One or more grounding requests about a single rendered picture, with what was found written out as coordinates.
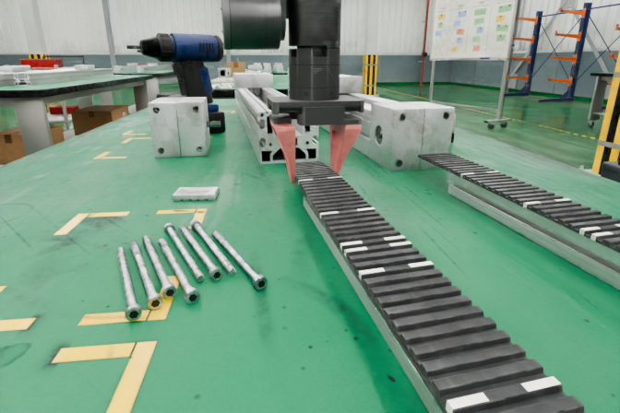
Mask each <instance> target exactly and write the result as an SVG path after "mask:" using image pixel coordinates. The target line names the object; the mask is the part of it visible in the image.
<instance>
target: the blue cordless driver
mask: <svg viewBox="0 0 620 413"><path fill-rule="evenodd" d="M126 49H140V51H141V53H142V54H144V55H147V56H151V57H155V58H158V59H159V60H160V61H161V62H171V61H173V62H174V63H179V65H177V66H176V67H177V71H178V75H179V78H180V79H182V80H183V81H184V85H185V93H186V97H207V101H208V113H209V121H221V127H210V128H209V133H210V134H217V133H223V132H225V130H226V129H225V115H224V112H221V111H219V105H218V104H216V103H212V102H213V99H212V95H211V93H212V91H213V87H212V84H211V79H210V75H209V68H208V67H206V66H204V63H213V62H219V61H220V60H221V59H222V57H223V53H224V48H223V44H222V40H221V38H220V37H219V36H217V35H214V36H213V35H211V34H187V33H170V35H169V34H168V33H158V34H157V35H156V37H152V38H148V39H144V40H140V42H139V45H127V46H126Z"/></svg>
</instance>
